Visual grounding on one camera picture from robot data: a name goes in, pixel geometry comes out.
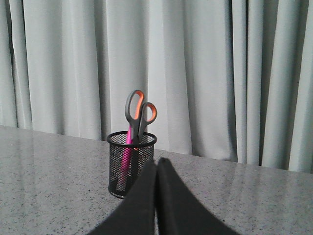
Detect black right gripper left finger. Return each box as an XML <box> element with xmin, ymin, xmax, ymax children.
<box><xmin>89</xmin><ymin>161</ymin><xmax>157</xmax><ymax>235</ymax></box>

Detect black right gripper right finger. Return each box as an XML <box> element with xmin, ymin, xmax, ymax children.
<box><xmin>156</xmin><ymin>158</ymin><xmax>237</xmax><ymax>235</ymax></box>

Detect pink marker pen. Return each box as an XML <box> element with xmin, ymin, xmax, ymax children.
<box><xmin>117</xmin><ymin>126</ymin><xmax>133</xmax><ymax>191</ymax></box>

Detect grey orange scissors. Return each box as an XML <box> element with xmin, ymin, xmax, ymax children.
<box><xmin>125</xmin><ymin>90</ymin><xmax>157</xmax><ymax>179</ymax></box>

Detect black mesh pen holder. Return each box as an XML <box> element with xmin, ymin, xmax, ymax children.
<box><xmin>107</xmin><ymin>131</ymin><xmax>157</xmax><ymax>198</ymax></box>

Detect grey curtain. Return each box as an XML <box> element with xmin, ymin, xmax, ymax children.
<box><xmin>0</xmin><ymin>0</ymin><xmax>313</xmax><ymax>172</ymax></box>

